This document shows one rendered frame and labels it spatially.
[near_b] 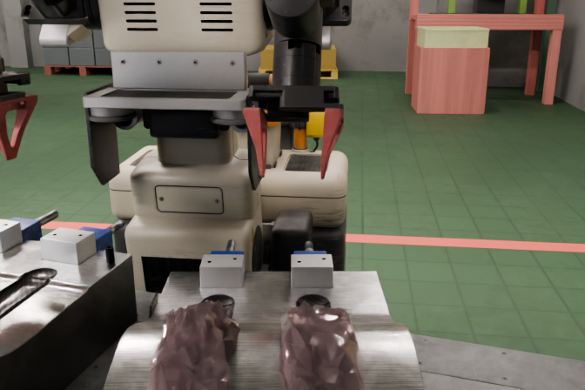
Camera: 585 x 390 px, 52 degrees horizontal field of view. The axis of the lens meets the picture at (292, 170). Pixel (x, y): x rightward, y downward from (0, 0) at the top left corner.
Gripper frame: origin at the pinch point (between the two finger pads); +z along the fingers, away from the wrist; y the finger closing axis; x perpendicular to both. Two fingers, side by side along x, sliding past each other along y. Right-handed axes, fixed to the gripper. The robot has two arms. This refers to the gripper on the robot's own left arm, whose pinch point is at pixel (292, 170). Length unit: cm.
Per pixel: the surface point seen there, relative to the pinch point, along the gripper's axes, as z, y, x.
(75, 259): 11.1, -24.8, -0.1
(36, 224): 6.7, -34.0, 7.6
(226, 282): 13.0, -7.7, 3.9
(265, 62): -279, -117, 730
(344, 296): 14.0, 6.3, 3.5
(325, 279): 12.2, 4.0, 4.8
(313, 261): 10.1, 2.5, 5.2
